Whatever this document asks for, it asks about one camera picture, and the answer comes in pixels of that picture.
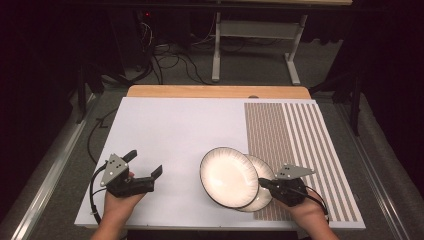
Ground black floor cable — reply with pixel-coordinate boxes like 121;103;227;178
86;107;120;165

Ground black metal stand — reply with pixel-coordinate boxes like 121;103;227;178
75;62;105;125
308;65;365;137

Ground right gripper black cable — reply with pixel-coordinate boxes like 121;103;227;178
293;185;330;223

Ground person's right hand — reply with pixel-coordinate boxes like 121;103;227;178
274;196;330;231

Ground person's left hand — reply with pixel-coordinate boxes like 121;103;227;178
103;190;147;221

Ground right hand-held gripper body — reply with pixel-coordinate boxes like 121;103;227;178
273;163;316;208

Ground white ribbed plate dark rim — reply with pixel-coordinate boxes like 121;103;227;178
199;146;261;210
237;154;277;213

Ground white metal desk frame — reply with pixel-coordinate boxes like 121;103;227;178
211;10;310;86

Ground tangle of floor cables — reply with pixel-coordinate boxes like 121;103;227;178
134;19;216;86

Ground white table cover board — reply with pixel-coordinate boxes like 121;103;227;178
74;96;367;231

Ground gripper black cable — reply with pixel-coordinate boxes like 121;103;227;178
293;185;330;223
88;162;112;225

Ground brown striped placemat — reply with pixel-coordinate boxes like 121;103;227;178
243;102;360;222

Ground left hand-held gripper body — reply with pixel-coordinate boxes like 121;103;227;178
99;153;156;198

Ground wooden table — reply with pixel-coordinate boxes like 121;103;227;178
126;84;312;100

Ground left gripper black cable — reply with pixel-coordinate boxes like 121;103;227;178
88;162;112;225

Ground metal floor rail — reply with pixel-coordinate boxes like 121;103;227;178
333;99;416;240
9;92;102;240

